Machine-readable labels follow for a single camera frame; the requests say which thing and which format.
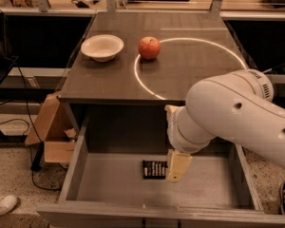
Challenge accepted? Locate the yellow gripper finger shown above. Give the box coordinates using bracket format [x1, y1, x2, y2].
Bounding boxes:
[164, 104, 180, 122]
[166, 149, 192, 182]

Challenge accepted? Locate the black rxbar chocolate wrapper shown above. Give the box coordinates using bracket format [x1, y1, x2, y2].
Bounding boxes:
[142, 160, 167, 180]

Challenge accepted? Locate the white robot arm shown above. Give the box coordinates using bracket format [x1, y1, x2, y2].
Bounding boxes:
[165, 69, 285, 169]

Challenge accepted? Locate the grey open drawer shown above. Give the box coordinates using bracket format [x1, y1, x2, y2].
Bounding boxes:
[37, 121, 285, 228]

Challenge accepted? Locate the red apple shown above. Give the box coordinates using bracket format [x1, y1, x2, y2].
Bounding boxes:
[138, 36, 161, 60]

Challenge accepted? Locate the white ceramic bowl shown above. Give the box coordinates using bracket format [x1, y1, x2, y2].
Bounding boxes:
[81, 34, 124, 63]

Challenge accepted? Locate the brown cardboard box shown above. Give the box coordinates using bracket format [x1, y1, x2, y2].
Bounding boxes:
[25, 93, 77, 163]

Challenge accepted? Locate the white sneaker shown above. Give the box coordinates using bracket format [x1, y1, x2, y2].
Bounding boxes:
[0, 195, 17, 216]

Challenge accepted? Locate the black drawer handle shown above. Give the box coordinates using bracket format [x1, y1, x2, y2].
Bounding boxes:
[141, 218, 181, 228]

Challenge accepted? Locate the black floor cable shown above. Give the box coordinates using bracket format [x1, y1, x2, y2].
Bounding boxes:
[0, 3, 68, 192]

